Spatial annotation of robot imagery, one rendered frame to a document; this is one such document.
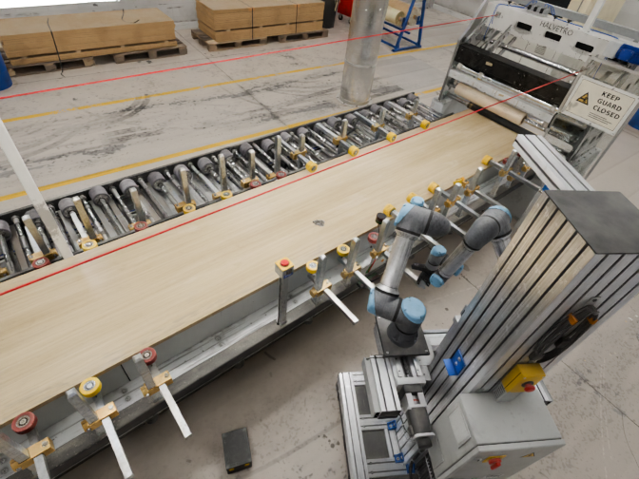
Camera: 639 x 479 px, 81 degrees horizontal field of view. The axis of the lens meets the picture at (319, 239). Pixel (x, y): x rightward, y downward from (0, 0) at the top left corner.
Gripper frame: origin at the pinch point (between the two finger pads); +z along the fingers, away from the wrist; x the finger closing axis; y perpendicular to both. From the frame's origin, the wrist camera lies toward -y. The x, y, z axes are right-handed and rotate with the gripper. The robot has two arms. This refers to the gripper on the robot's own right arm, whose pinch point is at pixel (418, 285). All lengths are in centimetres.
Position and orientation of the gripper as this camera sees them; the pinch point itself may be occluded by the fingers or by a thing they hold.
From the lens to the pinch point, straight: 245.0
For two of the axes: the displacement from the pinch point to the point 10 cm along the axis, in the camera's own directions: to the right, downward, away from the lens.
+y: 6.2, 6.0, -5.1
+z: -1.0, 7.0, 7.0
